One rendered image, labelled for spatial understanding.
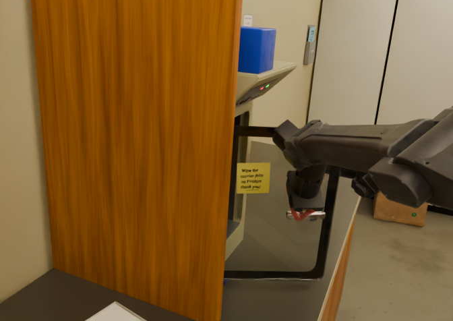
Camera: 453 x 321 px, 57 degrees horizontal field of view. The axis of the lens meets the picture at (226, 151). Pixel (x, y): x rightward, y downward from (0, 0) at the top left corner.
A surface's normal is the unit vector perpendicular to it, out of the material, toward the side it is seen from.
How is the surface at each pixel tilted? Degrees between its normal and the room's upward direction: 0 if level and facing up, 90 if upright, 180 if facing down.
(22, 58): 90
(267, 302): 0
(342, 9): 90
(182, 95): 90
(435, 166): 37
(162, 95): 90
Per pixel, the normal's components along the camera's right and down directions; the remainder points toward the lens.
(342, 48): -0.40, 0.27
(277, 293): 0.06, -0.95
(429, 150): -0.41, -0.63
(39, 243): 0.91, 0.18
